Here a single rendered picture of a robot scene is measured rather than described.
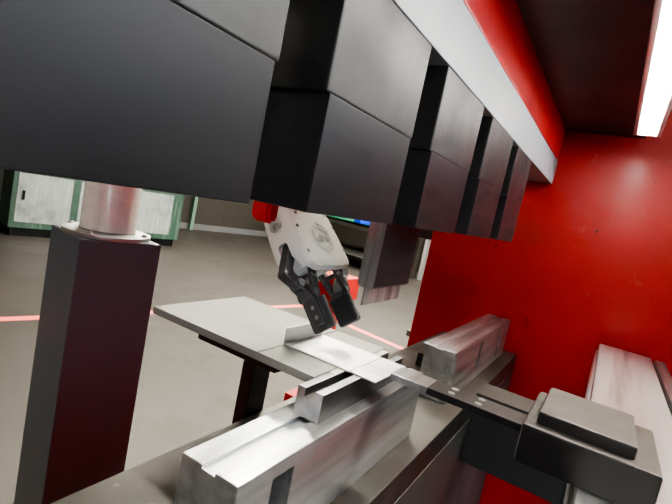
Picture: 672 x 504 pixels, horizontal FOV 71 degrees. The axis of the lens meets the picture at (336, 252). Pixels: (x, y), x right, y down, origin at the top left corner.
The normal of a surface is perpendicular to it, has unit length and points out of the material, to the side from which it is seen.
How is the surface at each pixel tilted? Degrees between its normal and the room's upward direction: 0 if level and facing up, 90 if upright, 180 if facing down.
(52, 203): 90
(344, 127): 90
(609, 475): 90
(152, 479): 0
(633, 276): 90
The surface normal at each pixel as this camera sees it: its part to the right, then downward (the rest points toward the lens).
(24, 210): 0.72, 0.22
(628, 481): -0.51, 0.00
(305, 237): 0.71, -0.47
